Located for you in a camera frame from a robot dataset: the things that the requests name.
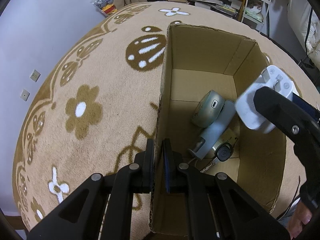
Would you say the white 120W charger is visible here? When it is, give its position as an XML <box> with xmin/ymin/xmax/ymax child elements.
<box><xmin>235</xmin><ymin>65</ymin><xmax>300</xmax><ymax>134</ymax></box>

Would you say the grey blue device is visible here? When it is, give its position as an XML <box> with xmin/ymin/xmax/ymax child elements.
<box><xmin>187</xmin><ymin>100</ymin><xmax>236</xmax><ymax>160</ymax></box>

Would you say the black car key fob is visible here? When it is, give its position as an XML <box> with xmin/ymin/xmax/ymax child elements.
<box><xmin>201</xmin><ymin>142</ymin><xmax>233</xmax><ymax>173</ymax></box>

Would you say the yellow AIMA NFC tag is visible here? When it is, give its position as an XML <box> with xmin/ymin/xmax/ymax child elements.
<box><xmin>212</xmin><ymin>128</ymin><xmax>238</xmax><ymax>152</ymax></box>

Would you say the green earbuds case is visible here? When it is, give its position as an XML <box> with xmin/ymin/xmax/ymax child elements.
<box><xmin>191</xmin><ymin>90</ymin><xmax>225</xmax><ymax>128</ymax></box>

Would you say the brown cardboard box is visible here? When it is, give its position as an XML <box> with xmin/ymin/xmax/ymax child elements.
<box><xmin>142</xmin><ymin>24</ymin><xmax>290</xmax><ymax>239</ymax></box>

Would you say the person's hand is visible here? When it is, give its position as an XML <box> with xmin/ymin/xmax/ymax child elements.
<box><xmin>287</xmin><ymin>200</ymin><xmax>312</xmax><ymax>239</ymax></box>

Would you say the white bedding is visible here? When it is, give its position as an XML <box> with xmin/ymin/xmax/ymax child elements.
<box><xmin>287</xmin><ymin>0</ymin><xmax>319</xmax><ymax>69</ymax></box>

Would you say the white metal rack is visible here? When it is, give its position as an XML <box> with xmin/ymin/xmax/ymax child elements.
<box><xmin>241</xmin><ymin>0</ymin><xmax>272</xmax><ymax>33</ymax></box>

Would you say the plastic bag of items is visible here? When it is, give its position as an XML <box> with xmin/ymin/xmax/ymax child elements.
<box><xmin>91</xmin><ymin>0</ymin><xmax>117</xmax><ymax>17</ymax></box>

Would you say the wall socket lower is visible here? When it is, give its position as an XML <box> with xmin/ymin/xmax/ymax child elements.
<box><xmin>20</xmin><ymin>89</ymin><xmax>30</xmax><ymax>101</ymax></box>

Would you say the wall socket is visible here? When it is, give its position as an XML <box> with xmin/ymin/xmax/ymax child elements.
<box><xmin>30</xmin><ymin>70</ymin><xmax>41</xmax><ymax>82</ymax></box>
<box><xmin>20</xmin><ymin>89</ymin><xmax>30</xmax><ymax>101</ymax></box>

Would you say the wall socket upper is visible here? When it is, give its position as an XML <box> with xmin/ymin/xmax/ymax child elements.
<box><xmin>30</xmin><ymin>70</ymin><xmax>41</xmax><ymax>82</ymax></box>

